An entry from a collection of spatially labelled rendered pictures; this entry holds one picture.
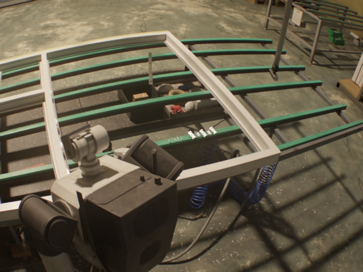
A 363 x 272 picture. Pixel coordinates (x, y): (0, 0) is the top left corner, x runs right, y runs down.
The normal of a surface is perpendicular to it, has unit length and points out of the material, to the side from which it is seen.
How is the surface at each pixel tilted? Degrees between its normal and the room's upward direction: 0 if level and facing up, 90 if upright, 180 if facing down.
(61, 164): 0
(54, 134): 0
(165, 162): 20
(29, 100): 90
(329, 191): 0
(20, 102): 90
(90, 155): 72
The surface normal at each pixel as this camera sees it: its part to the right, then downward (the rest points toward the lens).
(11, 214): 0.41, 0.63
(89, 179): -0.03, -0.92
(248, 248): 0.14, -0.76
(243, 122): -0.90, 0.18
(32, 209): -0.29, -0.69
